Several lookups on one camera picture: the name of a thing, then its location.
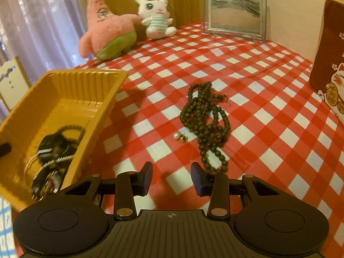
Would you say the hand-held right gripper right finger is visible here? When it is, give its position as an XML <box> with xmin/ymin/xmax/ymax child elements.
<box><xmin>190</xmin><ymin>163</ymin><xmax>283</xmax><ymax>219</ymax></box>

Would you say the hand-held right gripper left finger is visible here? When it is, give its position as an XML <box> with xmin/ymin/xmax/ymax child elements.
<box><xmin>64</xmin><ymin>162</ymin><xmax>154</xmax><ymax>220</ymax></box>

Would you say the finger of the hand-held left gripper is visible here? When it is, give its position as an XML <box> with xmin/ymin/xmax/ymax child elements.
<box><xmin>0</xmin><ymin>142</ymin><xmax>12</xmax><ymax>157</ymax></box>

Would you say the black wrist watch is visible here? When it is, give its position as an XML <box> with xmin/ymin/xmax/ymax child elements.
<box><xmin>37</xmin><ymin>135</ymin><xmax>78</xmax><ymax>165</ymax></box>

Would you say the silver cord necklace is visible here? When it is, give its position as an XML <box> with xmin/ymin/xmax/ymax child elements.
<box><xmin>24</xmin><ymin>150</ymin><xmax>75</xmax><ymax>184</ymax></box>

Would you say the dark wooden bead necklace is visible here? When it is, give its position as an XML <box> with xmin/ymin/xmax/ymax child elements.
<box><xmin>180</xmin><ymin>82</ymin><xmax>232</xmax><ymax>173</ymax></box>

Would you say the black bead bracelet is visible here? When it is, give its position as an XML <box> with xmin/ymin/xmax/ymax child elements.
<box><xmin>57</xmin><ymin>124</ymin><xmax>86</xmax><ymax>148</ymax></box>

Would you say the yellow plastic tray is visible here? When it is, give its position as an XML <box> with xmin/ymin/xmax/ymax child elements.
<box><xmin>0</xmin><ymin>69</ymin><xmax>129</xmax><ymax>212</ymax></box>

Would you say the blue checkered cloth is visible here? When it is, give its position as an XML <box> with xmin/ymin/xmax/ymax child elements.
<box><xmin>0</xmin><ymin>196</ymin><xmax>18</xmax><ymax>249</ymax></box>

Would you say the white wooden chair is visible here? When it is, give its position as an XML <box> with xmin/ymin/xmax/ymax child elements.
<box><xmin>0</xmin><ymin>56</ymin><xmax>32</xmax><ymax>113</ymax></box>

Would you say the red checkered tablecloth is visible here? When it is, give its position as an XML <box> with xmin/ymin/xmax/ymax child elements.
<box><xmin>72</xmin><ymin>21</ymin><xmax>344</xmax><ymax>258</ymax></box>

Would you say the sheer lilac curtain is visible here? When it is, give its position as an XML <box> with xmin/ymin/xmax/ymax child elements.
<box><xmin>0</xmin><ymin>0</ymin><xmax>93</xmax><ymax>113</ymax></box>

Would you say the pink starfish plush toy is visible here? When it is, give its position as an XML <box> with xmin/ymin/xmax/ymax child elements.
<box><xmin>78</xmin><ymin>0</ymin><xmax>141</xmax><ymax>60</ymax></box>

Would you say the white rabbit plush toy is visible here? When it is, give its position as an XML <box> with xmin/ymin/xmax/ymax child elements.
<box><xmin>134</xmin><ymin>0</ymin><xmax>177</xmax><ymax>40</ymax></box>

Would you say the brown lucky cat pouch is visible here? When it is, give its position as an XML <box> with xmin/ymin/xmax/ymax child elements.
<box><xmin>309</xmin><ymin>0</ymin><xmax>344</xmax><ymax>126</ymax></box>

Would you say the glass picture frame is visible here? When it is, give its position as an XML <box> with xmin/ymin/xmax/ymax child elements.
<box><xmin>203</xmin><ymin>0</ymin><xmax>268</xmax><ymax>43</ymax></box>

